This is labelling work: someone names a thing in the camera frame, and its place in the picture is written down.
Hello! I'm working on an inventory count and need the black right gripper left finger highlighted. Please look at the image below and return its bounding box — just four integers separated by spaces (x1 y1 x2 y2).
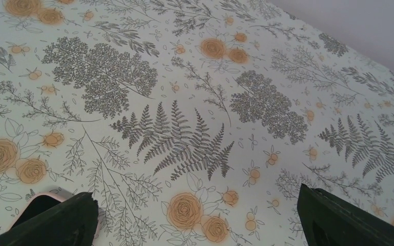
0 192 99 246

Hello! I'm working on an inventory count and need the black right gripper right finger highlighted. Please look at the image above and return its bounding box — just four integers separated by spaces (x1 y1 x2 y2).
297 184 394 246

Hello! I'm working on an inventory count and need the pink phone case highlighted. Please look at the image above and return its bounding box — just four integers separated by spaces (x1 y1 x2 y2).
8 192 101 240

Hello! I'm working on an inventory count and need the floral patterned table mat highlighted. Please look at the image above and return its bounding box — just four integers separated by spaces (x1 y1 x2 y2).
0 1 394 245

